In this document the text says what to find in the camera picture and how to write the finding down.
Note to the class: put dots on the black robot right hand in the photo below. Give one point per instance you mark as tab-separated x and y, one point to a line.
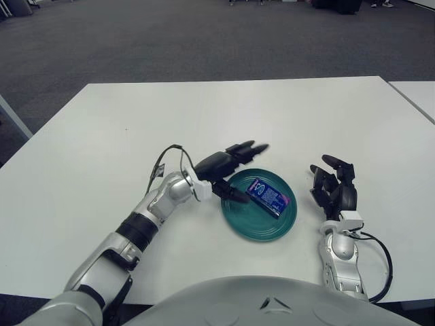
345	197

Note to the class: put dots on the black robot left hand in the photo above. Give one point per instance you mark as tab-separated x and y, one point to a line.
217	164

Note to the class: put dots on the blue gum box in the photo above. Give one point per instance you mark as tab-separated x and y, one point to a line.
268	197

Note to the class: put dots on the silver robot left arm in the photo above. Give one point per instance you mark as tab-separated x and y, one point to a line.
112	244

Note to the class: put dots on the teal round plate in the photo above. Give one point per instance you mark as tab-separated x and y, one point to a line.
258	228

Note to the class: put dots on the white neighbouring table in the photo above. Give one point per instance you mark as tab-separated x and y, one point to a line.
419	96

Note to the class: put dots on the grey robot torso shell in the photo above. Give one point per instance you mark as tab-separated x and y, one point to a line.
238	302

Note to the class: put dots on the dark bulky background furniture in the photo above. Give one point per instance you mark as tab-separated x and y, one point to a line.
336	6

